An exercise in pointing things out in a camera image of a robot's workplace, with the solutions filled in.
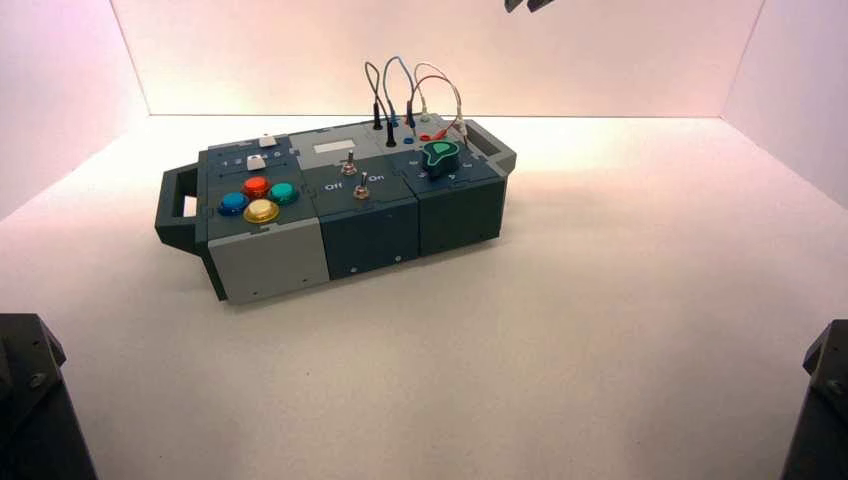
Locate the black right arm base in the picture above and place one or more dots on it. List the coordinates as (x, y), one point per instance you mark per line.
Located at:
(821, 417)

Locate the green round push button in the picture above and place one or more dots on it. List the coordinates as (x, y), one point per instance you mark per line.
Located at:
(283, 193)

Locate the white rectangular display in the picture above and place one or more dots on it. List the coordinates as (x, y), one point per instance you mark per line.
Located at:
(333, 147)

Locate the metal toggle switch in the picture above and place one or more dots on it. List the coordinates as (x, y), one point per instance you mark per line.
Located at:
(362, 190)
(348, 166)

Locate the blue round push button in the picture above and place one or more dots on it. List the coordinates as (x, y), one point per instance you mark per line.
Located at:
(233, 203)

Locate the tall white key switch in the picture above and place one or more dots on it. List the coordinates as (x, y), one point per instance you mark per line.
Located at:
(256, 162)

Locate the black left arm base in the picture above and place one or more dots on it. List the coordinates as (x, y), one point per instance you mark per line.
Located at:
(33, 411)

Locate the yellow round push button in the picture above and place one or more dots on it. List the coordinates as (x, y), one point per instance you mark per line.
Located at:
(261, 210)

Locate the flat white key switch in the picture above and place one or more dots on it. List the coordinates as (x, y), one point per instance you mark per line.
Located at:
(267, 140)

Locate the dark teal grey control box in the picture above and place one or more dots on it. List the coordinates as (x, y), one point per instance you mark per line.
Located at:
(371, 225)

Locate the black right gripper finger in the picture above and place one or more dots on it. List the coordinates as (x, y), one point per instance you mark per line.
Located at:
(511, 4)
(536, 4)

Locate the red round push button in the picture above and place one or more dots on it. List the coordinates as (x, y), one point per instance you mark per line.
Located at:
(256, 186)

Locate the green rotary knob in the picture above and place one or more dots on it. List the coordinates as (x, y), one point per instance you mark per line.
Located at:
(439, 158)

